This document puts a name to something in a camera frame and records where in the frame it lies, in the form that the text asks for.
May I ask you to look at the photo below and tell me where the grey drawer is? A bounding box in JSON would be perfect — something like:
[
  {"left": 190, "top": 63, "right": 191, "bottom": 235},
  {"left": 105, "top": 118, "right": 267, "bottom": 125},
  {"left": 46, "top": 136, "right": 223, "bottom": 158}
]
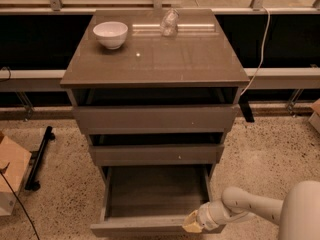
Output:
[
  {"left": 89, "top": 132, "right": 224, "bottom": 166},
  {"left": 91, "top": 165, "right": 212, "bottom": 237},
  {"left": 71, "top": 87, "right": 241, "bottom": 135}
]

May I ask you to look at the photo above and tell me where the white ceramic bowl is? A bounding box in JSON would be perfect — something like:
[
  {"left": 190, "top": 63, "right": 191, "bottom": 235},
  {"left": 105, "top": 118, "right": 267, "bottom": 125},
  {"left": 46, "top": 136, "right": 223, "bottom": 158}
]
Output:
[{"left": 93, "top": 21, "right": 128, "bottom": 50}]

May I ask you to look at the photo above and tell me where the cardboard box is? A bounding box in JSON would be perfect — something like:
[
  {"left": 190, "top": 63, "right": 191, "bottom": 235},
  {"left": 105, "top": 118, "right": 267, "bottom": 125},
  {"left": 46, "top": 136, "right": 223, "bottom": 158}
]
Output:
[{"left": 0, "top": 133, "right": 31, "bottom": 216}]

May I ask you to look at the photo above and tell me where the box at right edge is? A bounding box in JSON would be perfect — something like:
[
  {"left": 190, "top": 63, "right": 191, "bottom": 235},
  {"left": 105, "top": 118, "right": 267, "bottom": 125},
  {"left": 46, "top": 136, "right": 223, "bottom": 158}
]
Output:
[{"left": 309, "top": 98, "right": 320, "bottom": 133}]

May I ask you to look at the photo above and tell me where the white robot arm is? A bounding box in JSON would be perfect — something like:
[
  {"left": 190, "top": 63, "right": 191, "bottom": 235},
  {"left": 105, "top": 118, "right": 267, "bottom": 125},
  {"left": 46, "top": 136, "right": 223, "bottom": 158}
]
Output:
[{"left": 182, "top": 181, "right": 320, "bottom": 240}]

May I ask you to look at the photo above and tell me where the window rail shelf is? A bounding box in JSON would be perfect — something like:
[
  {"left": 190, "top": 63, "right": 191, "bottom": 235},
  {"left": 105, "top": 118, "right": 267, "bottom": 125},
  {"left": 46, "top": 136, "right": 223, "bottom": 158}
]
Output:
[{"left": 0, "top": 67, "right": 320, "bottom": 92}]

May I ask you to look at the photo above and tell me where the black post behind cabinet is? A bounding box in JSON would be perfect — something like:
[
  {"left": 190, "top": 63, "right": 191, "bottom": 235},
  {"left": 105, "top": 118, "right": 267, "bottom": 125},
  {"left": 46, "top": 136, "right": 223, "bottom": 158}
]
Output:
[{"left": 239, "top": 93, "right": 255, "bottom": 123}]

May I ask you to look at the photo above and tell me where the white power cable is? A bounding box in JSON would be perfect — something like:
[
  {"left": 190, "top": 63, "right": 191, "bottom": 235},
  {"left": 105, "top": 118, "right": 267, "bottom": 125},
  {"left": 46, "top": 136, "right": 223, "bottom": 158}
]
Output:
[{"left": 239, "top": 6, "right": 271, "bottom": 97}]

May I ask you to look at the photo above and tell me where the black cable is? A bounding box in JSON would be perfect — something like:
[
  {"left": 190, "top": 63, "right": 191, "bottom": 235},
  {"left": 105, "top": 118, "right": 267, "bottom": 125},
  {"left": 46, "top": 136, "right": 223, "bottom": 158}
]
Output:
[{"left": 0, "top": 162, "right": 41, "bottom": 240}]

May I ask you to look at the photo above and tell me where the grey drawer cabinet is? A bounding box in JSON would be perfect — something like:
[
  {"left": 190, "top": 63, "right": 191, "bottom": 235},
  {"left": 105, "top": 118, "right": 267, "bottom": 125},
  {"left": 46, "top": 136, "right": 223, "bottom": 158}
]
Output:
[{"left": 59, "top": 8, "right": 251, "bottom": 185}]

